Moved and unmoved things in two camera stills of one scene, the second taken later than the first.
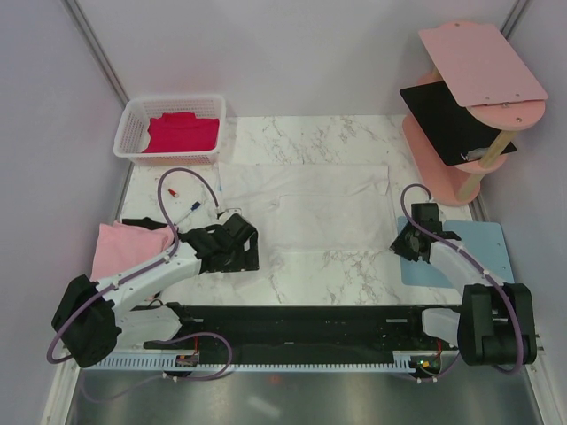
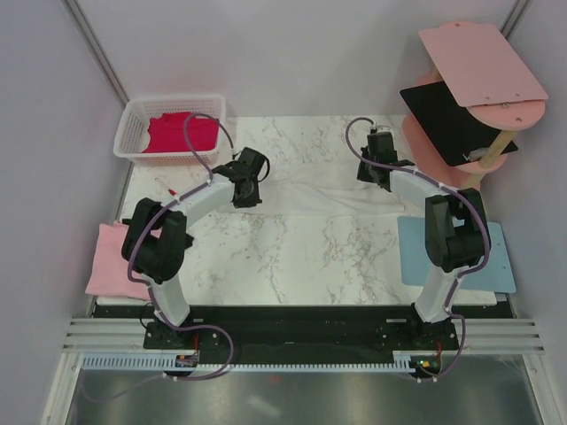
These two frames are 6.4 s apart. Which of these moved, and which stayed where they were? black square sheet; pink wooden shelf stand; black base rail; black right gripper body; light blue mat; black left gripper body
Moved: black left gripper body; black right gripper body
Stayed: black square sheet; pink wooden shelf stand; black base rail; light blue mat
